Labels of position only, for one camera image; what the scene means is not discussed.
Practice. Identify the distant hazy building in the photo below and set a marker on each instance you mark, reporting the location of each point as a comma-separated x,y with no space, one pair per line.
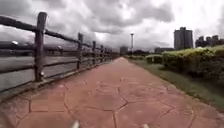
123,50

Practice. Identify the red stone paved path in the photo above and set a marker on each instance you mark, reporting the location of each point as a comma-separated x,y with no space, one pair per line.
113,86

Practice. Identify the tall lamp mast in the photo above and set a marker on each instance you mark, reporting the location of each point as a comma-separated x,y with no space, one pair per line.
132,41

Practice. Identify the low long building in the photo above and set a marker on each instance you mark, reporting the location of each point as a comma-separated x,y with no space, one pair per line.
163,50

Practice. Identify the robot's own part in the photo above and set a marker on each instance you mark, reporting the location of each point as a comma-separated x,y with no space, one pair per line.
145,126
76,125

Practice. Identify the tall grey building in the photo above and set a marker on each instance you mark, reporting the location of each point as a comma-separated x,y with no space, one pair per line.
183,39

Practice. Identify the green grass strip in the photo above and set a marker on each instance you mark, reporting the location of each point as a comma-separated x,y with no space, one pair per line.
186,85

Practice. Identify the grey concrete kerb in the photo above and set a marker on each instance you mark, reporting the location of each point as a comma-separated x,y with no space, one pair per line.
31,87

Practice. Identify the green hedge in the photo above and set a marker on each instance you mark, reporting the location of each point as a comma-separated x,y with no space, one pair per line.
196,60

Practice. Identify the grey water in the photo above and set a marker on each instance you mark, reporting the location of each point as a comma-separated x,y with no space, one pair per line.
16,78

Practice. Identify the dark group of buildings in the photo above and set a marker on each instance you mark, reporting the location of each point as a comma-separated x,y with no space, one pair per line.
210,41

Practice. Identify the dark wooden rail fence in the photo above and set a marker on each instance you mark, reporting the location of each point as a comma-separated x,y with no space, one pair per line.
39,50

